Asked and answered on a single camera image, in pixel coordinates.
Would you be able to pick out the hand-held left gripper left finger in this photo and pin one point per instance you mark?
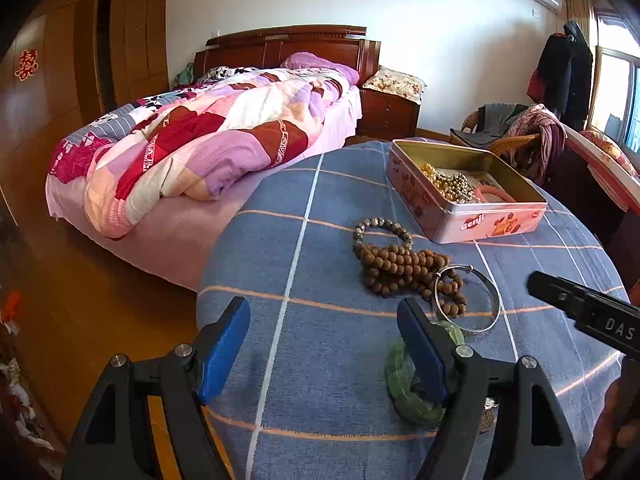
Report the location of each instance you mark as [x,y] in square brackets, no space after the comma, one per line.
[225,347]

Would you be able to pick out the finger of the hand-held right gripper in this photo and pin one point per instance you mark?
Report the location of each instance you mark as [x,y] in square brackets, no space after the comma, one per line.
[590,310]

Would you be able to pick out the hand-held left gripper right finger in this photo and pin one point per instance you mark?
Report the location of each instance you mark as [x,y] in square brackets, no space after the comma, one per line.
[425,355]

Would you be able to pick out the silver bangle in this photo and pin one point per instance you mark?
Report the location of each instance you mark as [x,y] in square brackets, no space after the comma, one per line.
[492,317]

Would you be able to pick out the pink tin box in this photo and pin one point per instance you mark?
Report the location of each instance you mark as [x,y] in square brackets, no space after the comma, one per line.
[450,222]

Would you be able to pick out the person's right hand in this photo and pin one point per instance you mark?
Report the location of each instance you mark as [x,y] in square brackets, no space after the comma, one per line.
[600,440]

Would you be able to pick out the wooden bed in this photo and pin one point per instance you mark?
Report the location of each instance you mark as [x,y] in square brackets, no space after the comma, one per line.
[190,245]

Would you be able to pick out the dark wooden desk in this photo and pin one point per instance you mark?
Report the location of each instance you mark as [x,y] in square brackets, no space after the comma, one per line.
[580,195]

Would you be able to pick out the white and red desk cloth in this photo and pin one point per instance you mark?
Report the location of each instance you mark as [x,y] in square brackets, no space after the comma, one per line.
[605,175]

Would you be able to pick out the pink bangle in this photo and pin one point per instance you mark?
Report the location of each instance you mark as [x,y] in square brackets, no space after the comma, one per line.
[492,191]

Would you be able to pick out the floral pillow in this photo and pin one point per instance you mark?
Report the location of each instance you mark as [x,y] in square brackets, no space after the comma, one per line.
[612,149]

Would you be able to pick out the maroon and pink garments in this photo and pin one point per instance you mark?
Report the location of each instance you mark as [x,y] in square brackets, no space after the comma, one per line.
[545,135]

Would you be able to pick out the wicker chair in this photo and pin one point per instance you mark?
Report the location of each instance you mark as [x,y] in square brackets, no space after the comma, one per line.
[510,144]

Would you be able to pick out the patchwork quilt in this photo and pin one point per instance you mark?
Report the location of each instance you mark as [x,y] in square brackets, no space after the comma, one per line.
[200,145]

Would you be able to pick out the patterned cloth pile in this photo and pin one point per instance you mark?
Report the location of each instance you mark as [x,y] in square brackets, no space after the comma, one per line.
[20,400]

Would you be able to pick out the grey garment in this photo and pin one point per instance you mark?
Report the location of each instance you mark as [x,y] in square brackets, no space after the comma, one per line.
[495,120]

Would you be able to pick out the window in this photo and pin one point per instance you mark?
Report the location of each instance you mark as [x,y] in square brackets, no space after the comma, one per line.
[617,95]

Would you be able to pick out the hanging dark coats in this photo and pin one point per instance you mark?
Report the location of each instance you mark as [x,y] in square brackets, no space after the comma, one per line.
[565,75]

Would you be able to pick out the wooden nightstand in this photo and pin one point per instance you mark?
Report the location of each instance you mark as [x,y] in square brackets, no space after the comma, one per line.
[385,115]

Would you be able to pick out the floral cushion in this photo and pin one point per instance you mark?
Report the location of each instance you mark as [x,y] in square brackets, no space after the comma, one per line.
[395,82]

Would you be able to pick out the black and white pillow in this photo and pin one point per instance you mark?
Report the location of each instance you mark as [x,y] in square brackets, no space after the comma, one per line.
[225,72]

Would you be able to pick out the teal cloth bag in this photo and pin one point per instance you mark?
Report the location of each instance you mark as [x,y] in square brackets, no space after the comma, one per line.
[185,75]

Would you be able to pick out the purple pillow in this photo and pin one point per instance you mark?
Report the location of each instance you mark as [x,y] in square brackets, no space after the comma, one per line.
[320,64]

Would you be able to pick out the beige patterned curtain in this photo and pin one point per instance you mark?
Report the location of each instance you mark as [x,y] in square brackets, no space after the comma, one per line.
[580,10]

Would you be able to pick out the wooden wardrobe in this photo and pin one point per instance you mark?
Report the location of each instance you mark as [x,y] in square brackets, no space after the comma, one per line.
[55,85]

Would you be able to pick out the red paper decoration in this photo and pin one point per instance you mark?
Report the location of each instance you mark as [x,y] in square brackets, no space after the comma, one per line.
[26,65]

